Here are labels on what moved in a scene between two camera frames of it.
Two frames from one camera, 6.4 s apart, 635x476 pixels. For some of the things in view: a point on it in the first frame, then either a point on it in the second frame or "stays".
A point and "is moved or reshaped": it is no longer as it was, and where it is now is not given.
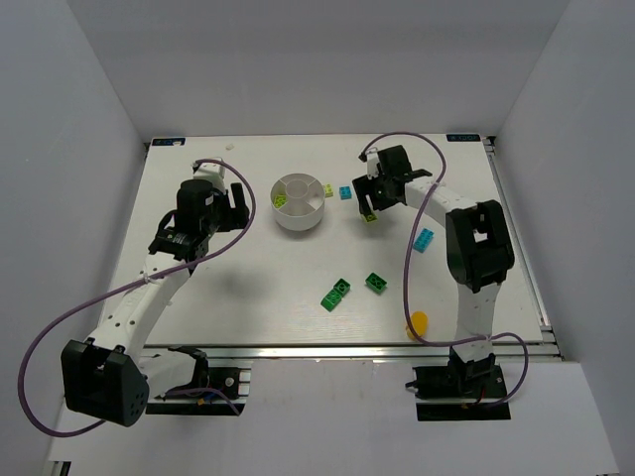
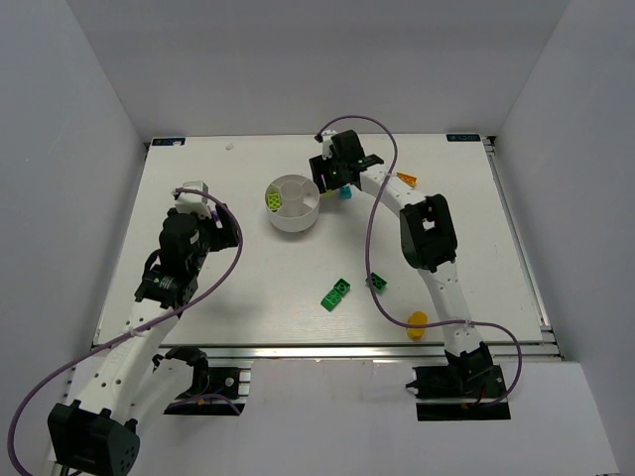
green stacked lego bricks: (340, 288) stays
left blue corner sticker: (169, 142) stays
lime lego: (280, 200) is moved or reshaped
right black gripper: (376, 187) → (326, 174)
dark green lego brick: (375, 283) stays
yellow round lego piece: (420, 321) stays
